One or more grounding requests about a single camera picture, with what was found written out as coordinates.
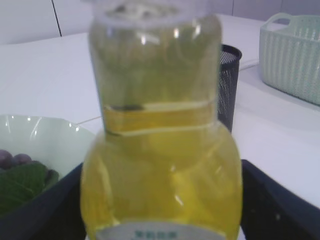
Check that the yellow tea bottle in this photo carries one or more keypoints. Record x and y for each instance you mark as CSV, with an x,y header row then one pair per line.
x,y
163,167

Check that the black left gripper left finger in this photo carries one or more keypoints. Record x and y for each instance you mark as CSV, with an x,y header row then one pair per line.
x,y
53,215

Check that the black mesh pen holder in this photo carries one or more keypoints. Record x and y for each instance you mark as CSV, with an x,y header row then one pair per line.
x,y
228,82

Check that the purple grape bunch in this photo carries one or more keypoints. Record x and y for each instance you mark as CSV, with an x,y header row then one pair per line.
x,y
22,180

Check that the green wavy plastic plate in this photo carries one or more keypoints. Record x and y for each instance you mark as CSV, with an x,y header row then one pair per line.
x,y
57,143

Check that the green plastic basket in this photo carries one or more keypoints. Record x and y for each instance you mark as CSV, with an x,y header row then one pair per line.
x,y
289,55

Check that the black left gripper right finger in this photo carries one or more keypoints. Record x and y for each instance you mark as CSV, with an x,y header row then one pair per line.
x,y
271,212

